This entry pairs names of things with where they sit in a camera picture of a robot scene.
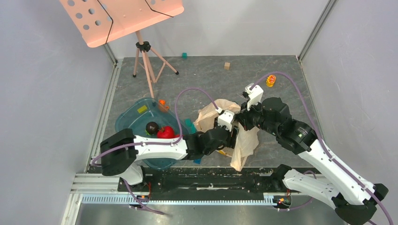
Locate translucent cream plastic bag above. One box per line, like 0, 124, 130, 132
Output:
193, 99, 259, 171

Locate red fake tomato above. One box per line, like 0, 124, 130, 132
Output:
157, 126, 176, 139

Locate dark purple fake plum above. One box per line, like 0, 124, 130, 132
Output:
145, 121, 160, 135

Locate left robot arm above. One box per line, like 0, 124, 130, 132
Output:
92, 126, 239, 191

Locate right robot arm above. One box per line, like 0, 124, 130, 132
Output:
236, 97, 388, 225

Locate teal long block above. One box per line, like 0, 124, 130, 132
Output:
190, 124, 197, 134

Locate yellow butterfly toy block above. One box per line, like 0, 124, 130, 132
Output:
266, 75, 276, 87

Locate teal small block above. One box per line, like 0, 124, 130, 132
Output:
185, 119, 192, 127

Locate small wooden cube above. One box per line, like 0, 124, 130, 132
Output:
224, 62, 230, 70

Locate orange curved toy block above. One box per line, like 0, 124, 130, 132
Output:
159, 99, 169, 112

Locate yellow green block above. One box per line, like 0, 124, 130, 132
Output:
137, 105, 148, 114

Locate teal plastic tray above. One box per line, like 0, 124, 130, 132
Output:
115, 97, 190, 171

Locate pink music stand desk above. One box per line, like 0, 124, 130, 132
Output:
60, 0, 184, 48

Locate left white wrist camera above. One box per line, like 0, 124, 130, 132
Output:
215, 107, 235, 132

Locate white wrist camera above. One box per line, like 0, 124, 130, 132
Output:
242, 83, 263, 111
215, 107, 235, 132

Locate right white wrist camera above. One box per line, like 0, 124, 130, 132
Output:
242, 83, 263, 111

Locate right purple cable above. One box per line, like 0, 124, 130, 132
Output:
250, 71, 394, 225

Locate purple cable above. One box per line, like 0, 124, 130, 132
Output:
91, 87, 220, 216
250, 71, 394, 225

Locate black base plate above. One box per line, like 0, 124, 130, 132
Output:
130, 167, 287, 201

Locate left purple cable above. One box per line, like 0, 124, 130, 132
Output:
91, 87, 220, 216

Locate aluminium frame rail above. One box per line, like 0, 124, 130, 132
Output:
61, 173, 282, 225

